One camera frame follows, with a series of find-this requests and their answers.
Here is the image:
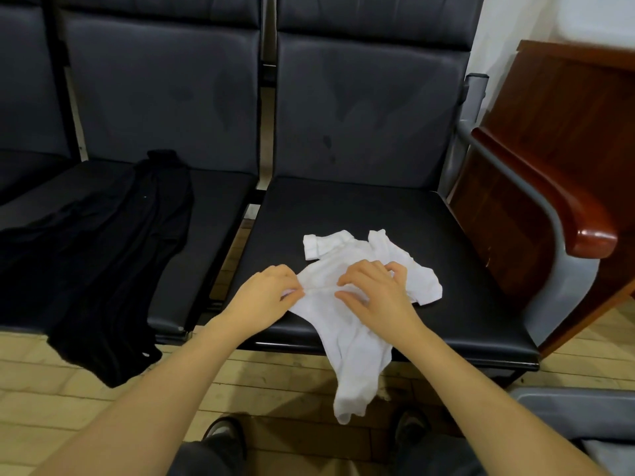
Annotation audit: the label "person's right hand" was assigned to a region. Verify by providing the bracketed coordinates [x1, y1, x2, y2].
[334, 257, 431, 350]

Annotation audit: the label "person's left hand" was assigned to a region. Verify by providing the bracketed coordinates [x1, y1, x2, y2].
[219, 262, 308, 340]

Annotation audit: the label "white t-shirt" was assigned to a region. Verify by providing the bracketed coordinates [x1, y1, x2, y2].
[288, 227, 446, 426]

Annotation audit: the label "pile of clothes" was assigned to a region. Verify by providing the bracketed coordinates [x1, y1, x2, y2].
[0, 147, 198, 389]

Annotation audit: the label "grey plastic storage bin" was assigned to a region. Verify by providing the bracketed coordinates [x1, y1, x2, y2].
[505, 383, 635, 476]

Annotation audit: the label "grey t-shirt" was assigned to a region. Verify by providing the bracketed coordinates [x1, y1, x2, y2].
[581, 438, 635, 476]

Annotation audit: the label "person's right forearm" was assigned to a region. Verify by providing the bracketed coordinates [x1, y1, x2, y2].
[402, 330, 611, 476]

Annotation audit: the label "person's left forearm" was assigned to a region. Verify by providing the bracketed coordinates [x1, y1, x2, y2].
[30, 324, 249, 476]

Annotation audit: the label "person's black shoe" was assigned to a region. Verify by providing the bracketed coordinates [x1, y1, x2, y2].
[389, 405, 434, 454]
[200, 415, 248, 464]

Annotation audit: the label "person's blue jeans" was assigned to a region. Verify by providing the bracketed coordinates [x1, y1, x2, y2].
[163, 431, 489, 476]

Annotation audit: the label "brown wooden bench armrest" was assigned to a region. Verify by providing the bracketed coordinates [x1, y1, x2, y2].
[469, 124, 621, 262]

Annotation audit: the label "brown wooden desk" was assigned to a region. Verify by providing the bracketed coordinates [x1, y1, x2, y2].
[447, 38, 635, 360]

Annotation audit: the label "white plastic tray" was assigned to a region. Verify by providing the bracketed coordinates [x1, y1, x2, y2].
[550, 0, 635, 48]

